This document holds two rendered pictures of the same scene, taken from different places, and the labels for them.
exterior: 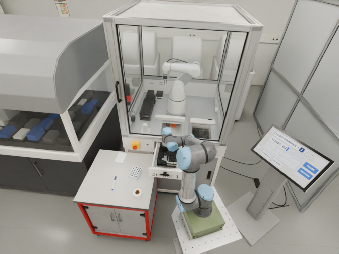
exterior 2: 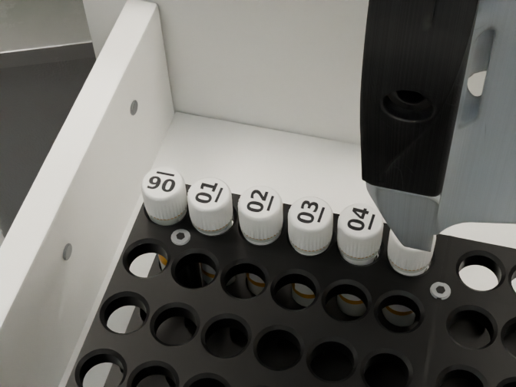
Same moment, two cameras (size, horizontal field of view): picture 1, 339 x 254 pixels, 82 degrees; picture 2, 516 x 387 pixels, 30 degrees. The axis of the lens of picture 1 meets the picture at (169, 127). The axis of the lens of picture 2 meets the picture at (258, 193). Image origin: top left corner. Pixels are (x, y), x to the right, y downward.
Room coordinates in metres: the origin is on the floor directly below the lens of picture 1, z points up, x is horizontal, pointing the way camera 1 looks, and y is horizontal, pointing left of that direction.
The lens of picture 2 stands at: (1.29, 0.00, 1.12)
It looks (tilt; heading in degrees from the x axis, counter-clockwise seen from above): 53 degrees down; 194
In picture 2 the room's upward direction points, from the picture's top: 3 degrees counter-clockwise
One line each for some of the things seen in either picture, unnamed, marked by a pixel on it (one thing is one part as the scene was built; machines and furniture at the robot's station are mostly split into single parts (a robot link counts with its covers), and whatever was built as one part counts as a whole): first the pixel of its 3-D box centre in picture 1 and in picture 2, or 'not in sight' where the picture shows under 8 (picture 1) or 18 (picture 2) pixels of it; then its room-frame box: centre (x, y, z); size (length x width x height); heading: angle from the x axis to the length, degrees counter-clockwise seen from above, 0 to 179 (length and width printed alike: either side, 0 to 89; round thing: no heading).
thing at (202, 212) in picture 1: (203, 204); not in sight; (0.75, -0.27, 0.91); 0.15 x 0.15 x 0.10
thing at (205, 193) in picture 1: (204, 195); not in sight; (0.75, -0.26, 1.03); 0.13 x 0.12 x 0.14; 110
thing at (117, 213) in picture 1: (125, 197); not in sight; (1.09, 0.43, 0.38); 0.62 x 0.58 x 0.76; 86
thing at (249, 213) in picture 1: (265, 192); not in sight; (1.14, -1.00, 0.51); 0.50 x 0.45 x 1.02; 124
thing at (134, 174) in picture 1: (135, 173); not in sight; (1.10, 0.29, 0.78); 0.12 x 0.08 x 0.04; 165
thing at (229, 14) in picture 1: (183, 13); not in sight; (1.84, -0.08, 1.95); 0.94 x 0.87 x 0.02; 86
